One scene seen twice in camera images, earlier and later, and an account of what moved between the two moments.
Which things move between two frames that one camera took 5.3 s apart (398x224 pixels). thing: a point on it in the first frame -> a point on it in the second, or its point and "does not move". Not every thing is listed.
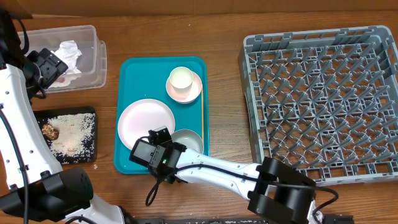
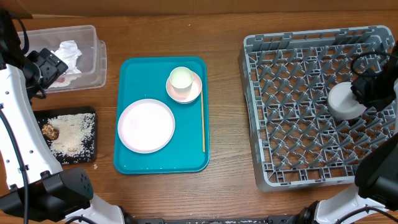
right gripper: (159, 137) -> (359, 92)
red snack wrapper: (64, 80) does not move
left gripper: (53, 67) does not move
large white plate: (140, 116) does not move
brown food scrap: (50, 132) does not move
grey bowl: (189, 139) -> (342, 104)
